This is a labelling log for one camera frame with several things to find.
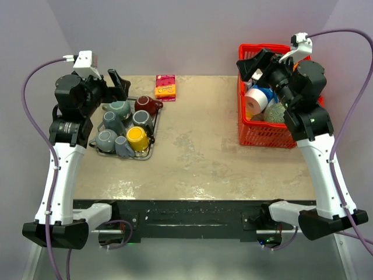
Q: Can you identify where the teal round mug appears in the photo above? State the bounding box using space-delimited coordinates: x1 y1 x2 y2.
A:
101 100 131 120

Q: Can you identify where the red plastic basket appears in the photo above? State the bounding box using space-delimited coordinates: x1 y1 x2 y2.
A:
238 44 333 148

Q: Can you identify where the purple cable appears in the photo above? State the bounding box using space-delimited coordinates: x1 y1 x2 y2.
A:
24 57 76 280
307 28 373 247

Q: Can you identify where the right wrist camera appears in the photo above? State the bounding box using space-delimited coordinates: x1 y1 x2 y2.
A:
279 32 313 63

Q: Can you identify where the silver can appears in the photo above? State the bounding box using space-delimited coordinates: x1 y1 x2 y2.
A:
244 80 253 92

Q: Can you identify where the dark red mug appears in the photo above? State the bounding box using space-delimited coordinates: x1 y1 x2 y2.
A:
135 96 163 117

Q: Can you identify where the blue white package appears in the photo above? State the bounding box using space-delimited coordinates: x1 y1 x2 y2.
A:
255 85 278 103

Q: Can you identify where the aluminium frame rail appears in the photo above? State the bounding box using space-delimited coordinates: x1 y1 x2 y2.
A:
22 227 356 280

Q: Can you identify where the small light grey mug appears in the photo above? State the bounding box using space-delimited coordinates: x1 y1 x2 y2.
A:
115 135 135 159

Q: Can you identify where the green netted melon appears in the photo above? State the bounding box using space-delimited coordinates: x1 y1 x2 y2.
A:
263 103 285 124

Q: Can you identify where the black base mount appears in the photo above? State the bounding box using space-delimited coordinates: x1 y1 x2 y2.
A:
72 199 317 244

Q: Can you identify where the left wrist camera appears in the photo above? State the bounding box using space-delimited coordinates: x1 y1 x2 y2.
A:
63 50 102 80

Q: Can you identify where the pink orange candy box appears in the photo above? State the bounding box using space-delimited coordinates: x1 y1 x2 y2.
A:
154 75 176 102

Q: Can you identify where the blue-grey square mug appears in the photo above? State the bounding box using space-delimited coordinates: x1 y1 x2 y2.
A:
97 111 126 135

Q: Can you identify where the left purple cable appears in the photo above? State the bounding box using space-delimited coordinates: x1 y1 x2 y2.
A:
24 57 76 280

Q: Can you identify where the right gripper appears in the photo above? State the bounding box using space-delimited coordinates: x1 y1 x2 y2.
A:
237 47 300 109

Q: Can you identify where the yellow mug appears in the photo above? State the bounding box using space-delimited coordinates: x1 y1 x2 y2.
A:
126 126 150 152

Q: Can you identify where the grey round mug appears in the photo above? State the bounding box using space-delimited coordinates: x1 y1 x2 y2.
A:
88 129 118 153

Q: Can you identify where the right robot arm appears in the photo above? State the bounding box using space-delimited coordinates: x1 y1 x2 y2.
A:
236 48 368 240

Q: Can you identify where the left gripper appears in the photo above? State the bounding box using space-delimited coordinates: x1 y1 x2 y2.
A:
79 68 130 116

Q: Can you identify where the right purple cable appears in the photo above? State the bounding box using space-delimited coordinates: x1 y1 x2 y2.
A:
307 28 373 247

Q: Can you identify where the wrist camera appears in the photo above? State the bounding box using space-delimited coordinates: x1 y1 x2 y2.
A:
63 50 102 80
279 32 313 63

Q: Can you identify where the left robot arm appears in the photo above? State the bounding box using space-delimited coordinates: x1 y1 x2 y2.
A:
22 69 131 250

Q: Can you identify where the metal tray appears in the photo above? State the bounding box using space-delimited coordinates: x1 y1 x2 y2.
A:
89 96 163 160

